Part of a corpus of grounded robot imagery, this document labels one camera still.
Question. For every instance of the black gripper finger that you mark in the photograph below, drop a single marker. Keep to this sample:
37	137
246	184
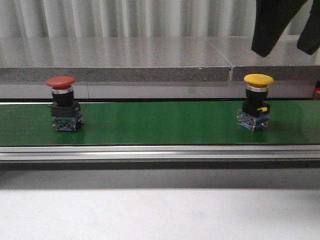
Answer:
272	17
309	40

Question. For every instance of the yellow mushroom push button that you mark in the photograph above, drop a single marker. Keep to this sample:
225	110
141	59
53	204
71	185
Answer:
254	114

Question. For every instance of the red mushroom push button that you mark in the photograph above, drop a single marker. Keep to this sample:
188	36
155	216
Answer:
65	110

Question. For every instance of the grey stone counter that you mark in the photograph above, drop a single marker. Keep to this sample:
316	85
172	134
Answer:
210	67

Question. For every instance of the green conveyor belt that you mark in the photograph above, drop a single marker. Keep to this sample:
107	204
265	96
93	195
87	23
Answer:
160	133

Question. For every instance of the pleated grey curtain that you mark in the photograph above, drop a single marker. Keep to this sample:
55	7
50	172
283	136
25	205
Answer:
126	18

